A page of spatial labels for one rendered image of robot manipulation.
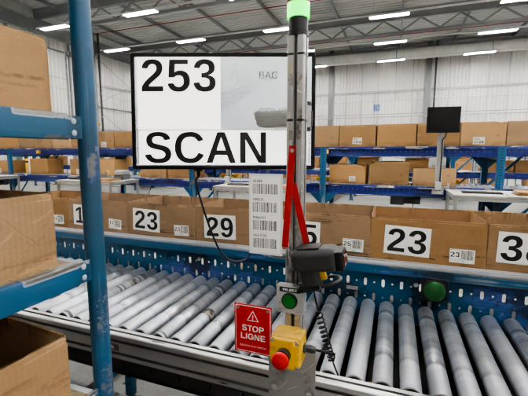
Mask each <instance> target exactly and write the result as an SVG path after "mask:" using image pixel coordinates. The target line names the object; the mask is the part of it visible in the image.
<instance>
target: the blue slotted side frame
mask: <svg viewBox="0 0 528 396"><path fill-rule="evenodd" d="M55 235H56V242H57V257H59V256H61V252H62V256H63V257H64V258H65V259H67V258H70V254H69V253H71V258H73V259H74V260H76V259H79V254H80V258H81V259H82V260H83V261H85V248H84V249H83V244H84V236H83V234H81V233H67V232H60V231H55ZM64 242H65V246H66V247H65V246H64ZM73 243H74V244H75V248H74V246H73ZM69 244H70V245H69ZM104 245H105V258H106V264H107V263H108V260H109V263H111V264H112V265H113V266H117V265H118V260H119V264H120V265H123V267H124V268H126V267H128V261H129V263H130V266H133V267H134V268H135V269H138V268H139V267H138V262H140V267H143V268H145V270H146V271H148V270H150V269H149V263H150V264H151V269H154V270H156V271H157V273H159V272H161V271H163V270H166V271H167V272H168V273H169V275H171V274H172V273H175V272H178V273H180V274H181V276H182V277H183V276H185V274H191V275H192V276H193V278H194V279H195V278H197V277H198V276H204V277H205V278H206V280H207V281H208V280H210V279H211V278H212V277H216V278H217V279H218V280H219V284H220V283H222V282H223V281H224V280H226V279H229V280H231V281H232V282H233V285H235V284H236V283H237V282H239V281H243V282H244V283H245V284H246V285H247V288H248V287H249V286H251V285H252V284H254V283H256V284H259V285H260V287H261V291H262V290H263V289H264V288H265V287H266V286H267V285H272V286H274V287H275V289H276V294H277V286H276V281H278V283H279V282H285V274H284V268H285V258H286V255H282V256H276V255H262V254H255V253H251V255H250V257H249V258H248V259H247V260H246V261H244V262H242V263H243V269H241V268H240V264H241V262H230V261H229V260H227V259H226V258H224V257H223V256H222V254H221V253H220V252H219V250H218V249H217V248H216V247H201V246H193V245H186V244H172V243H164V242H156V241H149V240H135V239H127V238H119V237H111V236H105V237H104ZM112 248H113V253H112ZM107 249H108V250H107ZM122 249H123V253H122ZM220 249H221V251H222V253H223V254H224V255H225V256H226V257H227V258H229V259H232V260H235V261H240V260H244V259H245V258H247V256H248V255H249V251H238V250H231V249H223V248H220ZM117 250H118V251H117ZM133 250H134V255H133ZM143 251H144V252H145V257H144V255H143ZM138 253H139V254H138ZM154 253H156V258H155V255H154ZM166 254H167V260H166ZM178 255H179V261H178ZM160 256H161V257H160ZM172 257H173V258H172ZM189 257H191V262H189ZM198 257H200V258H201V260H200V261H198V260H197V258H198ZM202 258H203V264H202ZM196 260H197V261H196ZM215 260H216V266H215ZM228 261H229V267H228V266H227V262H228ZM160 265H162V270H160ZM255 265H256V266H257V270H256V271H255ZM172 266H173V267H174V272H172ZM269 266H271V273H269ZM184 268H185V274H184ZM262 268H263V269H262ZM178 270H179V271H178ZM196 270H197V274H198V275H196ZM277 270H278V271H277ZM190 271H191V272H190ZM208 271H210V277H209V276H208ZM221 273H223V279H222V278H221ZM326 273H327V276H328V275H330V273H332V274H337V275H340V276H341V277H342V278H343V279H342V280H341V281H340V282H339V283H338V284H335V285H332V286H330V287H326V288H324V293H322V292H321V289H320V290H319V291H316V292H320V293H321V294H322V295H323V301H322V303H321V305H320V307H319V309H322V308H323V305H324V304H325V301H326V299H327V298H328V296H329V295H331V294H335V295H337V296H339V300H340V302H339V306H338V309H337V311H336V312H340V310H341V308H342V305H343V301H344V299H345V298H346V297H347V296H352V297H354V293H355V291H357V298H355V297H354V298H355V299H356V300H357V308H356V311H355V314H357V315H359V313H360V309H361V303H362V301H363V300H364V299H372V293H375V300H372V301H373V302H374V303H375V313H374V317H377V318H378V317H379V309H380V303H382V302H385V301H388V302H390V296H391V295H392V296H393V302H390V303H391V304H392V305H393V307H394V321H398V307H399V306H400V305H401V304H409V298H412V305H410V306H411V307H412V310H413V317H414V324H419V320H418V314H417V311H418V309H419V308H420V307H422V306H426V307H427V303H428V301H422V300H421V299H420V293H421V291H419V286H418V287H414V285H413V284H414V283H418V285H420V284H421V280H422V278H423V277H426V278H432V279H439V280H447V281H448V282H449V286H448V297H447V303H439V302H431V308H430V309H431V310H432V312H433V316H434V322H435V325H436V327H438V328H441V327H440V324H439V321H438V312H439V311H440V310H447V309H448V303H451V310H450V312H452V314H453V316H454V319H455V322H456V325H457V327H458V330H459V331H462V328H461V326H460V322H459V320H458V317H459V316H460V314H462V313H465V312H466V313H468V307H469V306H472V309H471V314H472V315H473V316H474V318H475V320H476V322H477V324H478V326H479V328H480V330H481V332H482V334H483V335H485V332H484V331H483V329H482V326H481V325H480V319H481V318H482V317H483V316H486V315H490V309H493V316H492V317H494V318H495V319H496V320H497V323H498V324H499V325H500V327H501V329H502V331H503V332H504V334H505V335H506V337H507V338H509V337H508V335H507V333H506V332H505V330H504V329H503V326H502V324H503V322H504V320H506V319H508V318H512V312H513V311H515V320H517V321H518V322H519V323H520V325H521V326H522V328H523V329H524V330H525V332H526V325H527V324H528V305H525V298H526V297H528V280H513V279H506V278H498V277H484V276H476V275H468V274H461V273H447V272H438V271H431V270H423V269H410V268H401V267H394V266H380V265H372V264H364V263H356V262H347V264H346V267H345V269H344V271H342V272H338V271H336V270H335V271H333V272H326ZM215 274H216V276H215ZM234 274H235V275H236V281H235V280H234ZM228 276H229V277H228ZM347 276H350V282H349V283H347ZM248 277H250V283H248ZM365 277H366V278H367V284H364V278H365ZM241 278H243V279H241ZM262 278H263V279H264V284H262ZM356 279H357V280H356ZM255 280H256V281H255ZM382 280H385V285H384V287H382ZM373 281H375V283H373ZM400 282H403V289H400ZM391 284H393V285H391ZM410 286H412V287H410ZM338 288H340V289H341V295H338ZM460 289H463V294H462V296H461V297H460V296H459V290H460ZM330 290H332V291H330ZM449 291H451V292H449ZM347 292H348V293H349V294H347ZM480 292H484V296H483V299H480ZM471 293H472V295H470V294H471ZM276 294H275V295H276ZM503 294H505V295H506V299H505V302H502V295H503ZM364 295H365V296H364ZM492 296H494V297H493V298H492ZM382 297H383V299H382ZM272 299H273V298H272ZM272 299H271V300H272ZM400 299H401V301H400ZM514 299H516V300H514ZM271 300H270V301H271ZM419 302H420V303H419ZM438 305H440V306H438ZM459 307H460V309H459ZM480 310H481V311H482V312H480ZM502 314H503V315H502ZM525 317H526V318H525ZM526 334H527V335H528V333H527V332H526Z"/></svg>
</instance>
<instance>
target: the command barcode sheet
mask: <svg viewBox="0 0 528 396"><path fill-rule="evenodd" d="M286 183H287V178H283V175H282V174H249V253H255V254H262V255H276V256H282V247H281V245H282V231H283V185H286Z"/></svg>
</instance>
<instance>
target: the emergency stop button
mask: <svg viewBox="0 0 528 396"><path fill-rule="evenodd" d="M272 364H273V367H274V368H275V369H277V370H285V369H286V368H287V367H288V365H289V360H288V357H287V355H286V354H284V353H282V352H276V353H275V354H274V355H273V356H272Z"/></svg>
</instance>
